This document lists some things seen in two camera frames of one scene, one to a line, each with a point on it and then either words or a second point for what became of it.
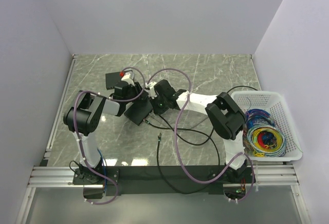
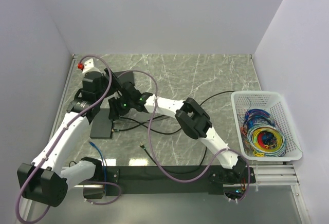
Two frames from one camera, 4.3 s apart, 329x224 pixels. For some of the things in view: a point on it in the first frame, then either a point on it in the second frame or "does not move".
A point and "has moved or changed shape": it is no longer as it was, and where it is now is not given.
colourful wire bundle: x=261 y=135 does not move
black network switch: x=138 y=112 has moved or changed shape
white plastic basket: x=274 y=103 does not move
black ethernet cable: x=186 y=140 -> x=152 y=130
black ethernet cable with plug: x=159 y=163 -> x=186 y=167
